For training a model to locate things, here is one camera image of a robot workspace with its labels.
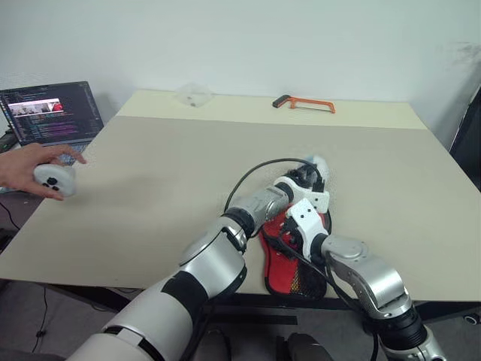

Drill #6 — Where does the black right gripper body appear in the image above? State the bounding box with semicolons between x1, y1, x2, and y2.
280;216;306;256

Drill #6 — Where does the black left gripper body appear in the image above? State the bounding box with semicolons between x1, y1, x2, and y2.
287;163;326;193

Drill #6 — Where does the red black mesh bag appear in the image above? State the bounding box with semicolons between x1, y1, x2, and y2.
256;156;336;299

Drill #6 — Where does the white handheld controller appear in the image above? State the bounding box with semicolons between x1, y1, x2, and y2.
33;163;78;199

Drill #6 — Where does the person's bare hand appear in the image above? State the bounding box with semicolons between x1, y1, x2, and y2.
0;143;89;202

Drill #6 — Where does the white round object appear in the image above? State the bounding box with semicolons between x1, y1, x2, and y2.
304;153;332;184

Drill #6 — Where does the orange hacksaw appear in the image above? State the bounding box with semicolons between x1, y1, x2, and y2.
271;95;337;115

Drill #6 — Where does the clear plastic container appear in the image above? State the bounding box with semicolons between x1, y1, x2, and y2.
174;83;213;109

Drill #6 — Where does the black chair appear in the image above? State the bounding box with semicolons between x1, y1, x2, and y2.
448;84;481;182

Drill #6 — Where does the open grey laptop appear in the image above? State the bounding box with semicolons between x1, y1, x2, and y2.
0;80;105;148

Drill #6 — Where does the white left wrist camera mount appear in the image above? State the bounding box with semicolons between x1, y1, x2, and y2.
271;175;331;212

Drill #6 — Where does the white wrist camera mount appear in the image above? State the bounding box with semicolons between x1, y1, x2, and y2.
286;199;330;261
271;175;331;212

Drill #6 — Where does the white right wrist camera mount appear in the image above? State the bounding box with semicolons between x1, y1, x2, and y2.
286;199;330;261

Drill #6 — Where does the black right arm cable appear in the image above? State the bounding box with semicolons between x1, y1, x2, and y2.
276;239;379;361

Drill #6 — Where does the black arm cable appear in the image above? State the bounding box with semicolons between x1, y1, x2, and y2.
276;239;379;361
223;157;321;216

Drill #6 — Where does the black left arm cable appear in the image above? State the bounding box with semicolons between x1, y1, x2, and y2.
223;157;321;216

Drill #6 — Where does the black floor cable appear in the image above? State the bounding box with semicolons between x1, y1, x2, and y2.
0;201;50;354

